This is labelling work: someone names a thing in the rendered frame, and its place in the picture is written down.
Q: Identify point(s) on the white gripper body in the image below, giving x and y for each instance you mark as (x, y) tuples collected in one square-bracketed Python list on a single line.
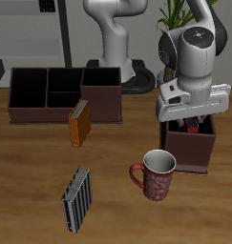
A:
[(197, 106)]

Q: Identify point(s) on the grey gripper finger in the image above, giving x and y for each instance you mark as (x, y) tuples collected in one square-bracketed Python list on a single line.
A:
[(201, 119), (185, 121)]

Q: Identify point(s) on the red book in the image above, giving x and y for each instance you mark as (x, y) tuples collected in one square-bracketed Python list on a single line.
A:
[(193, 127)]

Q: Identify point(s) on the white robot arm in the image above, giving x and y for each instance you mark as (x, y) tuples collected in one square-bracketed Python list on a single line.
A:
[(116, 47)]

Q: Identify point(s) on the small dark brown desk caddy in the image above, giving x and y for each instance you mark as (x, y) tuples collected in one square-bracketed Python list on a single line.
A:
[(190, 149)]

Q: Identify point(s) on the wide dark brown desk caddy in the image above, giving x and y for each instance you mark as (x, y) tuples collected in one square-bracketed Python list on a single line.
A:
[(101, 101)]

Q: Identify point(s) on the orange book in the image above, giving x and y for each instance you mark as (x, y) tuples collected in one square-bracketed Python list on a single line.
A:
[(80, 125)]

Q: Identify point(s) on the dark grey striped book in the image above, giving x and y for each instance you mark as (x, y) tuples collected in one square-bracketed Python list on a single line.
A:
[(78, 201)]

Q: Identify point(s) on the red patterned mug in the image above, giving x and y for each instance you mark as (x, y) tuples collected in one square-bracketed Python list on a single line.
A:
[(157, 184)]

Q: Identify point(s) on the white shelf unit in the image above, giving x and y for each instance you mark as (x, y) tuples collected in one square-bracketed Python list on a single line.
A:
[(25, 35)]

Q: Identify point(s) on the flat black base plate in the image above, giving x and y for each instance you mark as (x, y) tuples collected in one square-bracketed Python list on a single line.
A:
[(143, 81)]

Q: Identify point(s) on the black upright post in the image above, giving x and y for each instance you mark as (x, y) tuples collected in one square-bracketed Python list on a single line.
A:
[(65, 35)]

